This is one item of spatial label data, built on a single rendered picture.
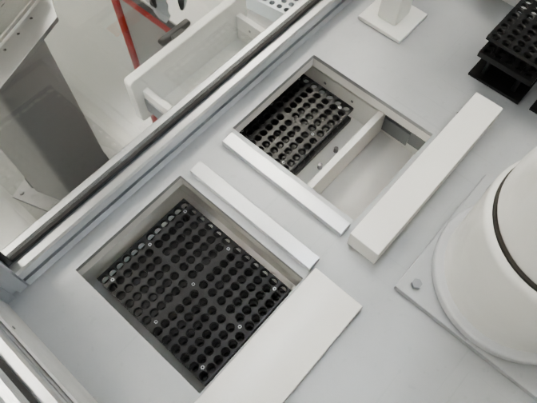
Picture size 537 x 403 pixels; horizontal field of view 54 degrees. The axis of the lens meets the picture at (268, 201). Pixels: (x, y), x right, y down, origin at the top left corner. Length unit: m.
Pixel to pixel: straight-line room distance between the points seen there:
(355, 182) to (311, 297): 0.29
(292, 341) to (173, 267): 0.22
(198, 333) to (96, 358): 0.14
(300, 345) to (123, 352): 0.23
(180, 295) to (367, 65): 0.48
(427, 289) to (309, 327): 0.17
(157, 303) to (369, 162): 0.44
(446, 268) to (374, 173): 0.28
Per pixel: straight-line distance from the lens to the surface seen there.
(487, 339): 0.73
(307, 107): 0.96
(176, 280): 0.79
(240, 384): 0.69
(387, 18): 0.99
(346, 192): 0.92
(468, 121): 0.86
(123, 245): 0.89
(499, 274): 0.61
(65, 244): 0.78
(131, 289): 0.83
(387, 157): 0.97
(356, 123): 0.99
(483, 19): 1.06
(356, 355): 0.71
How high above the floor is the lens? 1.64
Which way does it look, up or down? 64 degrees down
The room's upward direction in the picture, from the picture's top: straight up
